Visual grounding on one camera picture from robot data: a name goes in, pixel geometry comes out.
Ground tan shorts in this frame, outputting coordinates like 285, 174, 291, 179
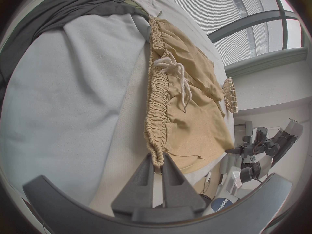
143, 17, 236, 175

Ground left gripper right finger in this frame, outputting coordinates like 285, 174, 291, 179
161, 153, 206, 213

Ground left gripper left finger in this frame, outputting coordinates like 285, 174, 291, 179
110, 153, 156, 213

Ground green garment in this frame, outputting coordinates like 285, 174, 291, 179
123, 0, 151, 18

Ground blue-green curtain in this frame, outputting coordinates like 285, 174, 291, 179
224, 47, 308, 77

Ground round woven basket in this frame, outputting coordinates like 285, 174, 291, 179
222, 77, 238, 113

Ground pale blue garment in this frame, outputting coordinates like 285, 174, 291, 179
2, 13, 153, 199

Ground window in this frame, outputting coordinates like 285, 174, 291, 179
144, 0, 304, 69

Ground black garment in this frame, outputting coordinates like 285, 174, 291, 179
0, 0, 149, 102

